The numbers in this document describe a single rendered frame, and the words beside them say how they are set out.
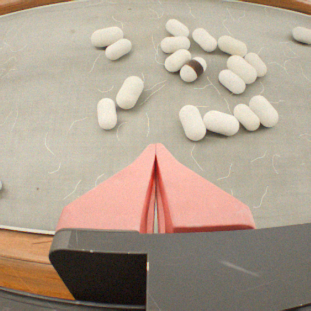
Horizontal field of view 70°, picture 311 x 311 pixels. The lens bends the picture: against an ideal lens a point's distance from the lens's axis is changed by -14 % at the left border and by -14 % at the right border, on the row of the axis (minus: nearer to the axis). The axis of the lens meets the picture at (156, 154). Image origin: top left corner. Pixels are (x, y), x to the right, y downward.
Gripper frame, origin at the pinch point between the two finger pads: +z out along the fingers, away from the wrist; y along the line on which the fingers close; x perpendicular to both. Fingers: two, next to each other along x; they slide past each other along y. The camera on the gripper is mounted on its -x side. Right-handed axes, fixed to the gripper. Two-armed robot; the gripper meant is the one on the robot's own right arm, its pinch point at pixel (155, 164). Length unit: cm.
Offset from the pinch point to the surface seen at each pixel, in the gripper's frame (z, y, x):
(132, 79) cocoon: 14.1, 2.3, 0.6
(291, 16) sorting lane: 25.8, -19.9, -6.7
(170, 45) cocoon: 17.9, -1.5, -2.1
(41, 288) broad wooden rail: -1.4, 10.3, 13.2
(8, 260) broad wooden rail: 0.2, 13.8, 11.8
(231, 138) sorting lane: 11.3, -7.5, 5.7
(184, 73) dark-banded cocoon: 15.2, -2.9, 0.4
